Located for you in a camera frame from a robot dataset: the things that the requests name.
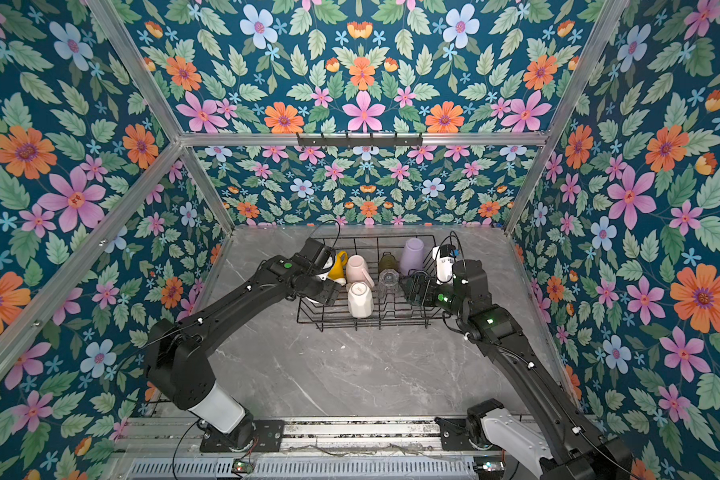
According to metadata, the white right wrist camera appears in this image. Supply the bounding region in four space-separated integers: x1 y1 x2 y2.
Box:
431 243 458 284

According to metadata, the black wire dish rack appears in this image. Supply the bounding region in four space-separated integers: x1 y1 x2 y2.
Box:
296 235 450 331

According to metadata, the clear glass cup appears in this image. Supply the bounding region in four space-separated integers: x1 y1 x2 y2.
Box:
378 268 400 301

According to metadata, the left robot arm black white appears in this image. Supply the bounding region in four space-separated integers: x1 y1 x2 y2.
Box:
144 238 340 451

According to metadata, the black hook rail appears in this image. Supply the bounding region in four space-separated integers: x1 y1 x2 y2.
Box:
296 133 424 148

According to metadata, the amber textured glass cup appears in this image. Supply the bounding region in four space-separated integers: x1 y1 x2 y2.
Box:
378 252 399 272

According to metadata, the lilac plastic cup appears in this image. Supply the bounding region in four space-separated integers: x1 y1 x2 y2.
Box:
399 237 427 276

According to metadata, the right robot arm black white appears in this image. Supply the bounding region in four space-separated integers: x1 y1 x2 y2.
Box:
401 260 633 479

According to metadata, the aluminium frame post back left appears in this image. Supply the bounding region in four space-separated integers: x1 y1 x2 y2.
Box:
88 1 234 236

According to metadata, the yellow mug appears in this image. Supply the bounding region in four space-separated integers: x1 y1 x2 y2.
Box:
328 251 349 285

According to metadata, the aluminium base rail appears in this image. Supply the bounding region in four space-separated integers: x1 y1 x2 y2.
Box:
125 413 613 457

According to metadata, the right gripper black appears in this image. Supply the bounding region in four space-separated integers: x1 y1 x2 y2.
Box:
399 275 471 322

